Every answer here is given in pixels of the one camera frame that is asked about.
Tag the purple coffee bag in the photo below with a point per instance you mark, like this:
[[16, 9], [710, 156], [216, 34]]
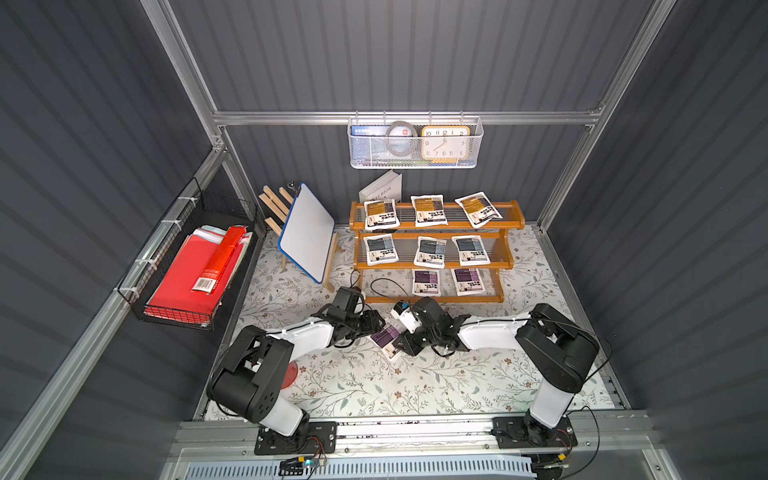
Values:
[[385, 341], [467, 281]]

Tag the blue coffee bag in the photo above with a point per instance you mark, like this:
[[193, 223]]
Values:
[[380, 249], [430, 252], [471, 250]]

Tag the yellow coffee bag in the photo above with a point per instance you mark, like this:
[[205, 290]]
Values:
[[478, 209], [381, 215], [429, 211]]

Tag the red round object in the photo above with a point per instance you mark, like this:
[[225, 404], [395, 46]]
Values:
[[290, 375]]

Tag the red folders stack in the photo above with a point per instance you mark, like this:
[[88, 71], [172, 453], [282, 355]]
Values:
[[174, 300]]

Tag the blue white box in basket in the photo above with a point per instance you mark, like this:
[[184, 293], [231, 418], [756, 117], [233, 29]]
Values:
[[365, 138]]

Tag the black wire wall basket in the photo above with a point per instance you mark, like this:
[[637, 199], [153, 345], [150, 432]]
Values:
[[201, 207]]

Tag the blue framed whiteboard easel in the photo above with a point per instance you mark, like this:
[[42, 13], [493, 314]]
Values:
[[305, 229]]

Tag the orange wooden two-tier shelf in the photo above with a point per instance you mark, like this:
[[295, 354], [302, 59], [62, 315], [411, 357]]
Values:
[[454, 251]]

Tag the red long box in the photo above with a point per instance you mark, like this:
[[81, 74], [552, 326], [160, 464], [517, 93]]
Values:
[[214, 268]]

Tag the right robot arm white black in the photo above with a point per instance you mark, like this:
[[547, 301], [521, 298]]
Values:
[[562, 352]]

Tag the small circuit board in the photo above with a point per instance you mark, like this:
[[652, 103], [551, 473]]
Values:
[[301, 466]]

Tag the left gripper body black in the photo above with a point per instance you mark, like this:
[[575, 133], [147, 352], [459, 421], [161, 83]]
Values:
[[369, 321]]

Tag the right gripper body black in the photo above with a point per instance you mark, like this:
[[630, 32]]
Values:
[[411, 341]]

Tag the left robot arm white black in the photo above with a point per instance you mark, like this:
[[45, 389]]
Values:
[[248, 378]]

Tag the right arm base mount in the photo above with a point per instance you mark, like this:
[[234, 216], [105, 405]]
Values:
[[524, 431]]

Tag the round clear tape roll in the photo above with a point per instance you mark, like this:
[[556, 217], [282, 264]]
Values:
[[400, 139]]

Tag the yellow square analog clock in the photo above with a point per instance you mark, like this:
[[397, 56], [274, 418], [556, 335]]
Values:
[[445, 144]]

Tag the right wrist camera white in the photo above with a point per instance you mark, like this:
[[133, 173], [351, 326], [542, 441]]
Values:
[[405, 314]]

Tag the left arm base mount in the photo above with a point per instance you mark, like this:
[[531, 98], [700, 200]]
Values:
[[311, 437]]

